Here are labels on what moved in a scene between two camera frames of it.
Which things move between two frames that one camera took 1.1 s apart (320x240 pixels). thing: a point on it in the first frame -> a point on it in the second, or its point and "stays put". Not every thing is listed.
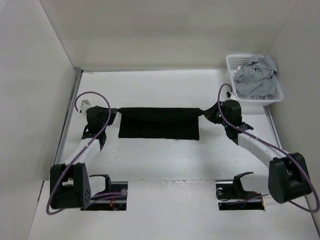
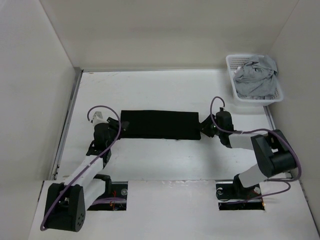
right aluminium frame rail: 269,116 stays put
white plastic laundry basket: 233,62 stays put
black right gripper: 209,113 -> 204,125
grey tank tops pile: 257,77 stays put
